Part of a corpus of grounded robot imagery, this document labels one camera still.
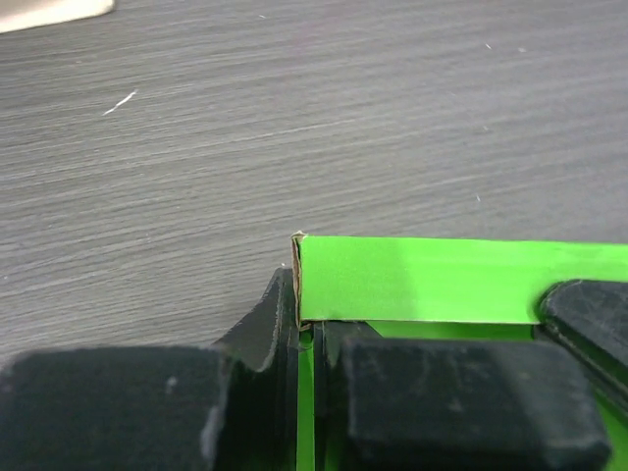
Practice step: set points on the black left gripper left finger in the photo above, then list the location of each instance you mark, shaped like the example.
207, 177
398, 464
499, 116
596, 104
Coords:
230, 405

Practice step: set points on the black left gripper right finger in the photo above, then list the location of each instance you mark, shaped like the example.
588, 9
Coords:
418, 404

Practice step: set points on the green paper box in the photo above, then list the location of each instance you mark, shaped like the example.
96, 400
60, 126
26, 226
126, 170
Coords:
438, 289

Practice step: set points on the beige canvas tote bag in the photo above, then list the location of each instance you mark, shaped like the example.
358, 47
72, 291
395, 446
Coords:
24, 14

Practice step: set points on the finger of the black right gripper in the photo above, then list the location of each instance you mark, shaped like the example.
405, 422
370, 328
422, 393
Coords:
589, 319

